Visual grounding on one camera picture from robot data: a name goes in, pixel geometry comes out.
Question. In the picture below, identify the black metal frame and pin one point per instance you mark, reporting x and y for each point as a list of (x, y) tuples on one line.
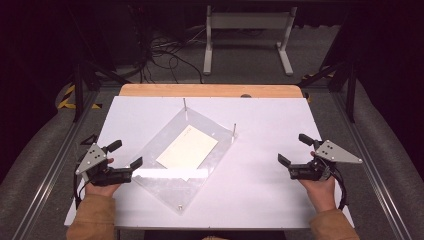
[(350, 93), (78, 90)]

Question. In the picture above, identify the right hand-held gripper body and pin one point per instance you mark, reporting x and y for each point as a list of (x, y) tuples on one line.
[(308, 171)]

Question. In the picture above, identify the clear acrylic photo frame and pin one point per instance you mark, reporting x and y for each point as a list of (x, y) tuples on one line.
[(206, 121)]

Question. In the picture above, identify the person's left hand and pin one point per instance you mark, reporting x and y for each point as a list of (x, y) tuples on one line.
[(100, 190)]

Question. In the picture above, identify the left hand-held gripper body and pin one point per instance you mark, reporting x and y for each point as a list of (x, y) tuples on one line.
[(96, 166)]

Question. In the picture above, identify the yellow and black floor tape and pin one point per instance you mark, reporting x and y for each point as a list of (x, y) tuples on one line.
[(68, 96), (313, 76)]

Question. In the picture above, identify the white board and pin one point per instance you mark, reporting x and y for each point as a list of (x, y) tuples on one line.
[(266, 133)]

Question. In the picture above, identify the white metal stand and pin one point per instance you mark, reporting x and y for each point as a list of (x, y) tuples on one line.
[(248, 20)]

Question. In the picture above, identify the photo card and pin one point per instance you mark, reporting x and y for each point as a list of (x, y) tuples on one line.
[(186, 148)]

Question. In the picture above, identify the aluminium rail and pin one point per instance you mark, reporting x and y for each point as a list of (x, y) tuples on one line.
[(370, 160), (56, 160)]

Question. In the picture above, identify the person's right hand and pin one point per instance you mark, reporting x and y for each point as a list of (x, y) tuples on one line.
[(321, 195)]

